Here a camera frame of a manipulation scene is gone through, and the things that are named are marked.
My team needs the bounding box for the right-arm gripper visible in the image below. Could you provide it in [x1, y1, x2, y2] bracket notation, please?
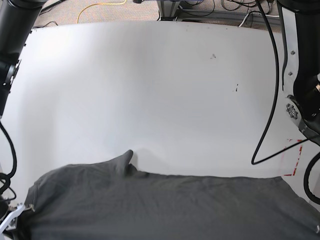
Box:
[0, 203, 34, 232]

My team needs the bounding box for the dark grey T-shirt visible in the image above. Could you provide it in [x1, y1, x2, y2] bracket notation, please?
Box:
[20, 150, 320, 240]

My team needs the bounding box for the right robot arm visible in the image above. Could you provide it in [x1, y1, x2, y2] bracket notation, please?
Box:
[0, 0, 48, 234]

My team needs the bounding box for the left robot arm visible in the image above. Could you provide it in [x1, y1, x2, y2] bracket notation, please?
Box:
[277, 0, 320, 144]

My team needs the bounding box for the red tape rectangle marking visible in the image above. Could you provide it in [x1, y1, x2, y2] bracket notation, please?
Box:
[279, 139, 303, 177]

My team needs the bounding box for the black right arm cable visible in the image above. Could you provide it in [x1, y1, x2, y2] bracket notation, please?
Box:
[0, 119, 18, 201]

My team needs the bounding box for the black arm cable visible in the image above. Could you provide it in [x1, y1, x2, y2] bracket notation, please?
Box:
[251, 0, 320, 206]
[0, 119, 18, 201]

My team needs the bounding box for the yellow cable on floor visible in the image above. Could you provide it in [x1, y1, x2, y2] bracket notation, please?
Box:
[76, 0, 128, 25]

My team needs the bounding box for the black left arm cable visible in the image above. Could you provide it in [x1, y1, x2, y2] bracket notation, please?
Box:
[251, 0, 320, 206]

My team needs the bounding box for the aluminium frame base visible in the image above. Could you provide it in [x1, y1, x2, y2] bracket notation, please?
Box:
[157, 0, 265, 27]

